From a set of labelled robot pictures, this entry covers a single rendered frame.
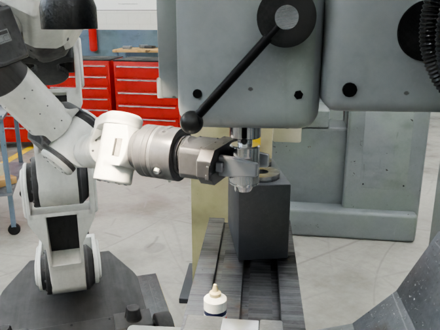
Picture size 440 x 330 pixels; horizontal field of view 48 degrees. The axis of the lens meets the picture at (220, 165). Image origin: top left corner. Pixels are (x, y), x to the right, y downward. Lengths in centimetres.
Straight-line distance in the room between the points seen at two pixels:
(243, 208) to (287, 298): 23
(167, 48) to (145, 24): 925
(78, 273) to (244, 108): 107
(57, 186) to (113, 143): 58
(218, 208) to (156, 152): 189
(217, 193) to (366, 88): 204
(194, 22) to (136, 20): 938
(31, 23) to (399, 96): 69
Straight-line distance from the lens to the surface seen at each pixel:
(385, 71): 64
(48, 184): 141
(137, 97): 547
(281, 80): 65
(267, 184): 113
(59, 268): 160
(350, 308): 278
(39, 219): 147
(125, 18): 1008
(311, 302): 279
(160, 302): 201
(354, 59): 64
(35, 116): 105
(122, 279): 183
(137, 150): 81
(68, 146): 108
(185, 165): 77
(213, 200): 264
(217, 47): 65
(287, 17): 61
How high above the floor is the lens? 146
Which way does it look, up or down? 17 degrees down
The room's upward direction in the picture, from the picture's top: straight up
